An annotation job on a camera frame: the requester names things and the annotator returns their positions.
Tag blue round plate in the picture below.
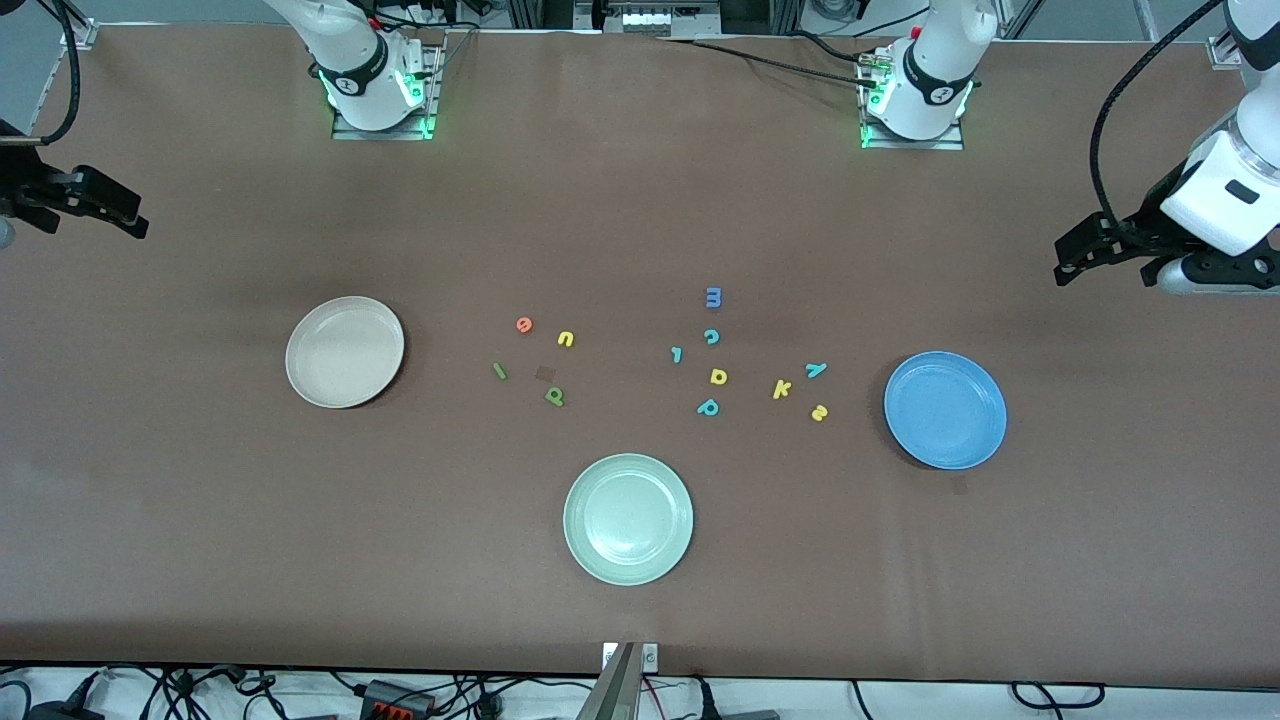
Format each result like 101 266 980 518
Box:
883 350 1008 471

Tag brown round plate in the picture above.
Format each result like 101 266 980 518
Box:
285 296 406 409

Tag grey control box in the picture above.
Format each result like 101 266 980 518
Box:
575 0 721 39

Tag pale green round plate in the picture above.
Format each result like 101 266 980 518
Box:
563 453 695 587

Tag black power strip red switches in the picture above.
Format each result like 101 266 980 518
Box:
360 679 437 720

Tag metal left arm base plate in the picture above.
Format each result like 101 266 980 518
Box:
860 60 966 152

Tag short black table cable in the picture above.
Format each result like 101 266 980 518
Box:
785 30 881 66

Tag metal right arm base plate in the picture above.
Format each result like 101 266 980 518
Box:
332 45 443 141

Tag long black table cable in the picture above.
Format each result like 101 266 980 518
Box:
655 35 881 91

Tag black looped cable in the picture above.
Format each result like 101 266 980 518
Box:
1010 682 1107 713

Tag aluminium camera post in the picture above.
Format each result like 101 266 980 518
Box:
575 642 641 720

